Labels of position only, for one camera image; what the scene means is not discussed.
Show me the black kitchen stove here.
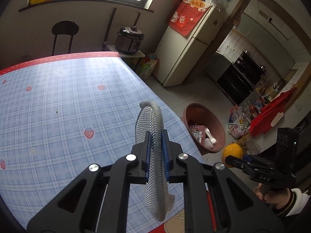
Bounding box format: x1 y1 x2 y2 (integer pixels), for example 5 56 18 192
216 51 265 105

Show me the black round stool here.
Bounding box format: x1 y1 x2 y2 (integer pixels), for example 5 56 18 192
51 21 79 56

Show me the black electric pressure cooker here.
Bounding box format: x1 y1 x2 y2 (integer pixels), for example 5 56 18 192
115 26 144 54

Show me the white scrubbing sponge pad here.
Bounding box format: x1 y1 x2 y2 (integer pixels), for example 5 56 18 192
135 100 173 221

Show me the white refrigerator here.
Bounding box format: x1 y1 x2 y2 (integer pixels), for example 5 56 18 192
153 6 224 87

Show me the red cloth on refrigerator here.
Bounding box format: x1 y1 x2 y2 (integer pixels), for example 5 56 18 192
168 0 211 37

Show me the person's right hand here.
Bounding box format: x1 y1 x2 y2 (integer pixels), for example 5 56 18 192
253 183 291 209

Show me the orange citrus fruit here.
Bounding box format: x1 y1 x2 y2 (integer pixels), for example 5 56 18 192
221 143 243 168

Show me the blue plaid tablecloth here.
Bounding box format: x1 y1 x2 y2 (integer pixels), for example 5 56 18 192
1 53 203 228

